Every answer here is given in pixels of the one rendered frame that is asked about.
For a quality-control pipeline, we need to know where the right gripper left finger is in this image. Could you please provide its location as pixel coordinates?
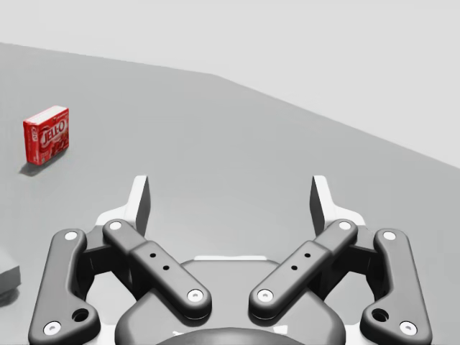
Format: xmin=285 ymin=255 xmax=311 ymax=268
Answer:
xmin=27 ymin=175 xmax=213 ymax=345

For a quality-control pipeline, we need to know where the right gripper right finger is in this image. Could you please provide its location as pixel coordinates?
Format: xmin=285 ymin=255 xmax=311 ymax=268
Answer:
xmin=248 ymin=175 xmax=434 ymax=344

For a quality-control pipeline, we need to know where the grey stand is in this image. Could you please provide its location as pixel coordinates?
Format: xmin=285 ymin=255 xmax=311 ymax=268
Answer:
xmin=0 ymin=248 xmax=22 ymax=296

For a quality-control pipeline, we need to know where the red carton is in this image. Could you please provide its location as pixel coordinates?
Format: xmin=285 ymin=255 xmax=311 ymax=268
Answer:
xmin=22 ymin=105 xmax=70 ymax=167

